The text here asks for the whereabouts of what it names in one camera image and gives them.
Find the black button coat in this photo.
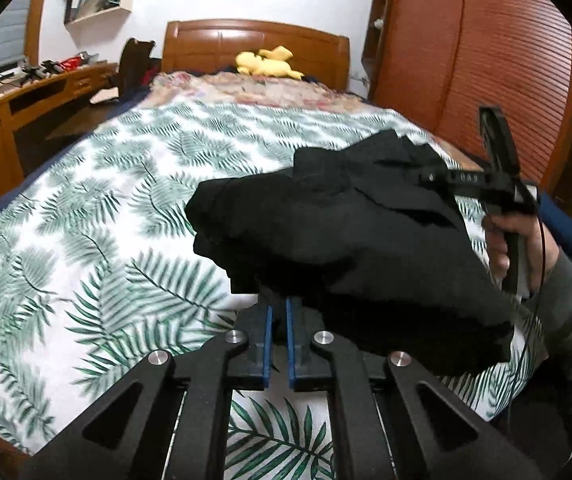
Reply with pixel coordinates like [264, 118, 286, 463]
[185, 130, 514, 376]

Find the person's right hand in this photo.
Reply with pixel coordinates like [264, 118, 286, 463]
[482, 214, 559, 292]

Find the brown louvered wardrobe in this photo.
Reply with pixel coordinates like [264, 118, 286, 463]
[362, 0, 572, 214]

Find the green leaf print bedsheet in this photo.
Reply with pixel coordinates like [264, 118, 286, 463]
[0, 99, 533, 479]

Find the yellow plush toy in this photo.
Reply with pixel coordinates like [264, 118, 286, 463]
[235, 46, 304, 80]

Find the long wooden desk cabinet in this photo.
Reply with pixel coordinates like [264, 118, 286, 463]
[0, 62, 117, 196]

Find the floral beige blanket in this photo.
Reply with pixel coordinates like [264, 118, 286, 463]
[141, 72, 375, 114]

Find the wooden bed headboard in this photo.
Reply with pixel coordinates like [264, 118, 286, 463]
[161, 18, 350, 91]

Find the dark brown chair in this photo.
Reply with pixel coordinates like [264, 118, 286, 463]
[90, 38, 156, 105]

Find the red object on desk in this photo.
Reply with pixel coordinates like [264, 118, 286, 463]
[59, 55, 84, 72]

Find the grey window blind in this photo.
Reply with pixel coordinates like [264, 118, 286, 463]
[0, 0, 31, 73]

